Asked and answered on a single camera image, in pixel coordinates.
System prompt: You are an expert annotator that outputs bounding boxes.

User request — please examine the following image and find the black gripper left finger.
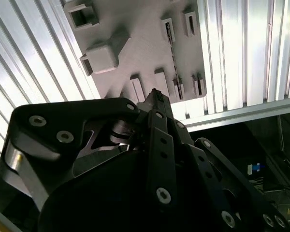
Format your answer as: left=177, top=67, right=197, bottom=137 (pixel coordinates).
left=0, top=88, right=180, bottom=214

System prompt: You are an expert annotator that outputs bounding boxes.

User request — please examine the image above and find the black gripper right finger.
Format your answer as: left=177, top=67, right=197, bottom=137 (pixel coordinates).
left=160, top=93, right=290, bottom=232

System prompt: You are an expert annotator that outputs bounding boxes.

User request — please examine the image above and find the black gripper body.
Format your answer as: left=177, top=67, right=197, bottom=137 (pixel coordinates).
left=38, top=117, right=223, bottom=232

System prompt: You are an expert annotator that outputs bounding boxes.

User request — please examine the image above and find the blue RAM stick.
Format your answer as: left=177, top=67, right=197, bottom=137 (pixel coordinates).
left=164, top=21, right=185, bottom=100

